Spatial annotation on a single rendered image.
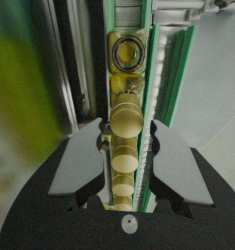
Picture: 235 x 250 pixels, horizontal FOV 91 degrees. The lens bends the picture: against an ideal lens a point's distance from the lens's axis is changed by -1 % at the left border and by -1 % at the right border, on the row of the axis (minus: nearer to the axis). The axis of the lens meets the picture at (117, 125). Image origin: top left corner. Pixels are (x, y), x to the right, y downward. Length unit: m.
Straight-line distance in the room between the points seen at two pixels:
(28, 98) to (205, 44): 0.55
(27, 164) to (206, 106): 0.65
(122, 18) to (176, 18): 0.13
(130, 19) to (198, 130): 0.56
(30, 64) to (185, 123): 0.62
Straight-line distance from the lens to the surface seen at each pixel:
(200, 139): 0.76
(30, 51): 0.21
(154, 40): 0.30
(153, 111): 0.43
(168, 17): 0.40
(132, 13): 0.39
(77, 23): 0.49
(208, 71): 0.61
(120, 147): 0.15
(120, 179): 0.19
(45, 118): 0.22
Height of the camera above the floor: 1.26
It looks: 58 degrees down
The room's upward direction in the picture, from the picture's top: 174 degrees counter-clockwise
